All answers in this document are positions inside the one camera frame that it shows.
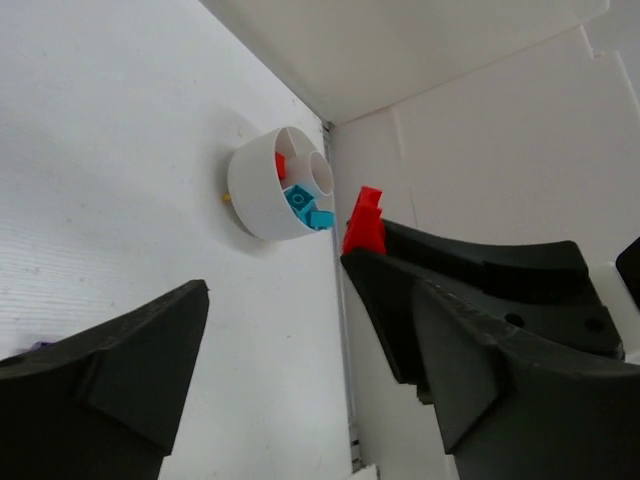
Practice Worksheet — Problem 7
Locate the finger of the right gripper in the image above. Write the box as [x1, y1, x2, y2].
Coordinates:
[384, 220, 625, 360]

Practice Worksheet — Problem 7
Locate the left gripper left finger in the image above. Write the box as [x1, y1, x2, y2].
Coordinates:
[1, 280, 209, 479]

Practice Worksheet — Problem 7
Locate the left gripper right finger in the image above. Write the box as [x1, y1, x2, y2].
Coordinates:
[342, 251, 639, 479]

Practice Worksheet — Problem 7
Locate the small red lego brick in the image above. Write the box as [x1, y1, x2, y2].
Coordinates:
[342, 186, 386, 255]

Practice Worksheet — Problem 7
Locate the teal lego brick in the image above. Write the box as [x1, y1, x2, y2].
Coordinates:
[283, 184, 316, 223]

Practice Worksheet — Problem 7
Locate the large red lego brick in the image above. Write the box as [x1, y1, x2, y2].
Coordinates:
[275, 152, 287, 181]

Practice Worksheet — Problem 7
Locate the white round divided container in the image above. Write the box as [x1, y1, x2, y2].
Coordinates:
[227, 127, 335, 242]

